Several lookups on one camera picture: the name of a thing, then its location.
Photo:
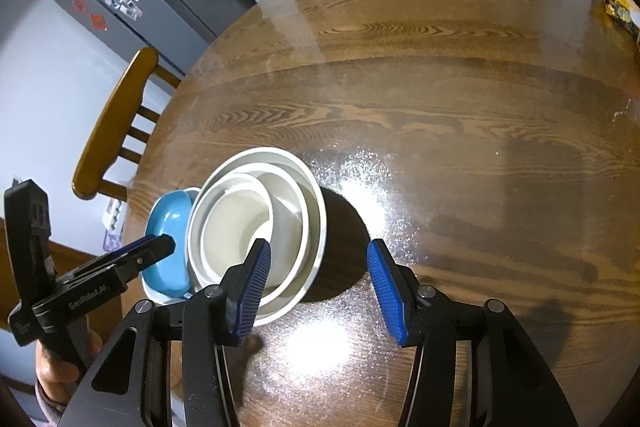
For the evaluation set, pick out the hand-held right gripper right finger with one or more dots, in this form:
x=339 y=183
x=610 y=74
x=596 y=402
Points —
x=387 y=292

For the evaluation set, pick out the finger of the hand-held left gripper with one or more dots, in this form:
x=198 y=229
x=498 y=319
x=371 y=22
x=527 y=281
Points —
x=120 y=253
x=157 y=251

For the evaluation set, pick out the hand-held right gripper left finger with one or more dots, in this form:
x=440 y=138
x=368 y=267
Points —
x=252 y=292

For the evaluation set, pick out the blue dish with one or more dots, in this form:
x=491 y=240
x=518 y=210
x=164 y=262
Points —
x=170 y=212

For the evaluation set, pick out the large patterned square plate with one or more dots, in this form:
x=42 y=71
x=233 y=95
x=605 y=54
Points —
x=159 y=298

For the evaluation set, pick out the small white ribbed bowl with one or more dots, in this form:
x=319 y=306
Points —
x=235 y=227

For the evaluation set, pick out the medium white bowl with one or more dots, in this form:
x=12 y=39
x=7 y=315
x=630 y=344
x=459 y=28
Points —
x=287 y=229

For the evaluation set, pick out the large white bowl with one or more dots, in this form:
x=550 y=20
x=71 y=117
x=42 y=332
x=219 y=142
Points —
x=315 y=227

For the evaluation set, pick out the person's left forearm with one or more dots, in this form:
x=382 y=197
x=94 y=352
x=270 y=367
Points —
x=47 y=406

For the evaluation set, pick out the person's left hand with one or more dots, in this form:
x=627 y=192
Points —
x=50 y=372

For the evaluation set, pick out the purple patterned mat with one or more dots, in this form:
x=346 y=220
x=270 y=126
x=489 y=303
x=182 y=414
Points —
x=112 y=241

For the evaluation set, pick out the white box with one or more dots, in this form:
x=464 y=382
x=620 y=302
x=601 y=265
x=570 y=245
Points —
x=114 y=212

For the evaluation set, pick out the wooden dining chair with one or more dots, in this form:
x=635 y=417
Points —
x=115 y=107

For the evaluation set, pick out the red paper fridge decoration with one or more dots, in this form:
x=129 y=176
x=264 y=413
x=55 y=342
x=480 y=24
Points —
x=99 y=22
x=80 y=4

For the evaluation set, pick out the yellow snack packet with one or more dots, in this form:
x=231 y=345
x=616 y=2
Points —
x=615 y=4

